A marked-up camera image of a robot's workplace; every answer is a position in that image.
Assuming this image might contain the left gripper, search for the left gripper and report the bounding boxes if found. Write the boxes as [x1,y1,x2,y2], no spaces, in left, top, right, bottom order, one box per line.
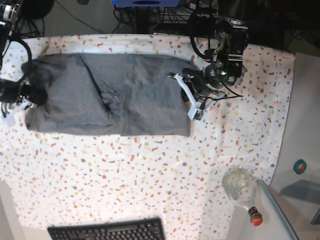
[167,68,227,121]

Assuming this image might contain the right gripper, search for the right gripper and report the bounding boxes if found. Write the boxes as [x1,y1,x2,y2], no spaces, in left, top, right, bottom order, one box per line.
[0,83,48,128]

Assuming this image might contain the grey t-shirt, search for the grey t-shirt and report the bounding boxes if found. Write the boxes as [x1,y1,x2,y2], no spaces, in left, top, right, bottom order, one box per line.
[25,53,193,137]

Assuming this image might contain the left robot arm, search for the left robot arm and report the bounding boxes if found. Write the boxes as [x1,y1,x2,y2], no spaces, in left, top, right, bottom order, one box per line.
[168,0,255,121]

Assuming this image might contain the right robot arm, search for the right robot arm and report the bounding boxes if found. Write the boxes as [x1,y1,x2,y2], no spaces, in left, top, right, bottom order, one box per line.
[0,0,48,127]

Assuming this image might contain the terrazzo patterned tablecloth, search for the terrazzo patterned tablecloth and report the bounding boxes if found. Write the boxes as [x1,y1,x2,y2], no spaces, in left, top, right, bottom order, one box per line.
[0,45,296,240]

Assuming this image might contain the clear bottle with red cap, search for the clear bottle with red cap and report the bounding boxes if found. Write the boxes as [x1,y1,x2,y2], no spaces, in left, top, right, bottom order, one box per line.
[222,166,263,227]

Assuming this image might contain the blue box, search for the blue box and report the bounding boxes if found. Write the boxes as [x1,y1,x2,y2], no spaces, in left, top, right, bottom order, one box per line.
[111,0,188,8]

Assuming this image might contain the green tape roll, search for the green tape roll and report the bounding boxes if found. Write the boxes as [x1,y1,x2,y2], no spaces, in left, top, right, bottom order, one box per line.
[293,159,307,175]

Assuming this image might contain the grey laptop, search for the grey laptop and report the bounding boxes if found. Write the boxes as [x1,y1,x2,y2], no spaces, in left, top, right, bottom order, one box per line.
[252,180,320,240]

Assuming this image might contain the black keyboard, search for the black keyboard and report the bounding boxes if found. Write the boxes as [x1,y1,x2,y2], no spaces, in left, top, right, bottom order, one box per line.
[47,217,166,240]

